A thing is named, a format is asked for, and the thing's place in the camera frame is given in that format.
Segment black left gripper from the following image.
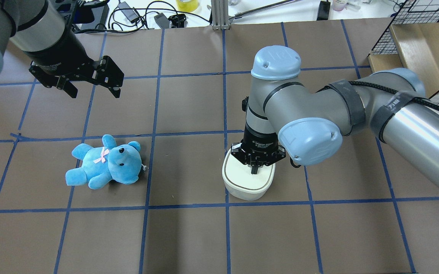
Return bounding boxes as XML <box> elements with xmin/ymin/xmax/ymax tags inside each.
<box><xmin>29</xmin><ymin>48</ymin><xmax>124</xmax><ymax>99</ymax></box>

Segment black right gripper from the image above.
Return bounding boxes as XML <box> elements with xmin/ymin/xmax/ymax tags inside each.
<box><xmin>231</xmin><ymin>127</ymin><xmax>286</xmax><ymax>175</ymax></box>

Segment white trash can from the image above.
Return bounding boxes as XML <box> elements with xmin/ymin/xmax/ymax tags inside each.
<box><xmin>221</xmin><ymin>149</ymin><xmax>276</xmax><ymax>201</ymax></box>

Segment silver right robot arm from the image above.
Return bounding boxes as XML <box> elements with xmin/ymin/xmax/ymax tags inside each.
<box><xmin>221</xmin><ymin>45</ymin><xmax>439</xmax><ymax>201</ymax></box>

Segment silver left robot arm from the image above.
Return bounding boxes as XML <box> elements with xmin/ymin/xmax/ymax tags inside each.
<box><xmin>0</xmin><ymin>0</ymin><xmax>124</xmax><ymax>98</ymax></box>

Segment blue teddy bear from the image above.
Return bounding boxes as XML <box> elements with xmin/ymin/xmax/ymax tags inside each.
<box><xmin>65</xmin><ymin>135</ymin><xmax>147</xmax><ymax>190</ymax></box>

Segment black power adapter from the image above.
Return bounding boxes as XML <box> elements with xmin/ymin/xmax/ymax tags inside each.
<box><xmin>117</xmin><ymin>2</ymin><xmax>140</xmax><ymax>23</ymax></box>

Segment yellow tape roll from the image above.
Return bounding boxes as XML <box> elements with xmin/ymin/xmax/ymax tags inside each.
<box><xmin>176</xmin><ymin>0</ymin><xmax>199</xmax><ymax>13</ymax></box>

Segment long metal rod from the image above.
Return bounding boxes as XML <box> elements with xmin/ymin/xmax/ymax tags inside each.
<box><xmin>229</xmin><ymin>0</ymin><xmax>298</xmax><ymax>21</ymax></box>

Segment aluminium frame post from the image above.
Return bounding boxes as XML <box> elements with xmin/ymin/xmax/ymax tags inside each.
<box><xmin>211</xmin><ymin>0</ymin><xmax>231</xmax><ymax>30</ymax></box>

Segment wire basket with wood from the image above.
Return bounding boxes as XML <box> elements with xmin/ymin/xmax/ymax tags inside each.
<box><xmin>368</xmin><ymin>0</ymin><xmax>439</xmax><ymax>105</ymax></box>

